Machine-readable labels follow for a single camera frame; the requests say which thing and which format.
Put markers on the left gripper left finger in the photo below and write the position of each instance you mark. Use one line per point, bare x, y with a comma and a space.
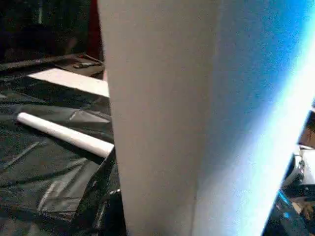
103, 209

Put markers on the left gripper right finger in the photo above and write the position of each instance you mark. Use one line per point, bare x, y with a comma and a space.
285, 218

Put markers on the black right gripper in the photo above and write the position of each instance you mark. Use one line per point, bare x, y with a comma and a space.
295, 189

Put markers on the white plastic table leg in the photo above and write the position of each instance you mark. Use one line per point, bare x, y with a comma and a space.
61, 132
184, 110

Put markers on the black mat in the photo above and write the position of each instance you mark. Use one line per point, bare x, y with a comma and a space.
37, 172

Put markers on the white flat board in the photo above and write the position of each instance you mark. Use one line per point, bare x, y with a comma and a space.
73, 81

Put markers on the black remote control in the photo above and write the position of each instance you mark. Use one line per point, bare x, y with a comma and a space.
86, 65

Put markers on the black rail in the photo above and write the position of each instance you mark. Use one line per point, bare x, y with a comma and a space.
37, 61

